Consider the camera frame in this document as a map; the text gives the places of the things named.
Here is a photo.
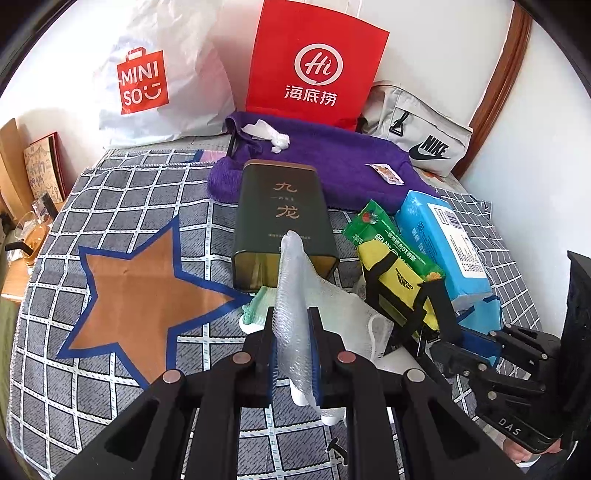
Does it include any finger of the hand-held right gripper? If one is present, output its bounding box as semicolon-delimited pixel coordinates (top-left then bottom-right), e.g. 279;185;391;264
462;323;561;370
418;279;509;393

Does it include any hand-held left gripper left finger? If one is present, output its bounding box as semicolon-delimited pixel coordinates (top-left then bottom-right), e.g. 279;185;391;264
55;318;279;480

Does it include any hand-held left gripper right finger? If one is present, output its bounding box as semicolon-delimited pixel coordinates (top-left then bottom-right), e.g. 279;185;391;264
307;308;527;480

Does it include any yellow black sock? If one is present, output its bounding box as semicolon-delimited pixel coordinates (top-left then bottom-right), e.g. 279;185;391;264
358;240;441;330

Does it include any mint green face mask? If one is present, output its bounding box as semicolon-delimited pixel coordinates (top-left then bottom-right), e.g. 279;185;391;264
240;285;278;334

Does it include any white mesh bag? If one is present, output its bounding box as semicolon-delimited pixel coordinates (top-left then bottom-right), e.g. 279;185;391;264
272;229;393;411

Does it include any green snack packet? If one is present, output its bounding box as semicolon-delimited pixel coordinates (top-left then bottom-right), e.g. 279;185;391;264
342;199;446;296

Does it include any dark green tin box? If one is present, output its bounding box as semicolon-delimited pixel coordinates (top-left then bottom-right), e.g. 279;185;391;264
231;159;339;294

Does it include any person's right hand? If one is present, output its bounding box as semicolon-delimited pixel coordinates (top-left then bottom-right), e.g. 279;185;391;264
504;440;561;468

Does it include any blue tissue pack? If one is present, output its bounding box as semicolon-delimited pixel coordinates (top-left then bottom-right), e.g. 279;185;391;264
394;189;494;305

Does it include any small printed sticker packet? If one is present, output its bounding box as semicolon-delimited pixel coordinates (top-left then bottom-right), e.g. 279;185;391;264
368;162;406;184

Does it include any grey checked star blanket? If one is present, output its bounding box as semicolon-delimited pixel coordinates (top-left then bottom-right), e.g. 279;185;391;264
7;148;543;480

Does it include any grey waist bag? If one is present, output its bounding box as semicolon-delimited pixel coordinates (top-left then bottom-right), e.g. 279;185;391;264
360;82;474;178

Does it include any purple towel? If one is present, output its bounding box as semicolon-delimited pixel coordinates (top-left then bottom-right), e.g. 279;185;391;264
207;111;439;215

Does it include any olive green cloth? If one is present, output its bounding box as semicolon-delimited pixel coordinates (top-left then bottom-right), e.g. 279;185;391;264
0;300;21;416

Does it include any wooden bedside table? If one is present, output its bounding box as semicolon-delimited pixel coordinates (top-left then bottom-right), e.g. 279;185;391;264
0;203;51;305

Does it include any glass teapot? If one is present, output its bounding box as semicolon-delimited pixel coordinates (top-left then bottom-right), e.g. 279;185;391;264
7;210;54;268

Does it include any red-edged illustrated book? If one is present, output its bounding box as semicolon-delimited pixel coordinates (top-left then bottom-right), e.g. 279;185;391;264
23;131;70;204

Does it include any red paper bag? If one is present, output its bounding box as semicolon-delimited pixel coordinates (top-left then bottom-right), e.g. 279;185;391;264
245;0;390;132

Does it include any wooden board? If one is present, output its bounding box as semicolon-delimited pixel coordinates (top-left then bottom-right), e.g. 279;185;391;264
0;117;35;217

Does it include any white plastic shopping bag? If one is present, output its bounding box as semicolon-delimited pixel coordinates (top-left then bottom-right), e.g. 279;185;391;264
95;0;236;148

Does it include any brown wooden bed frame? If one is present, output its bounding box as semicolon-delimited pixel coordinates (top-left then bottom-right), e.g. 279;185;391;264
450;4;534;178

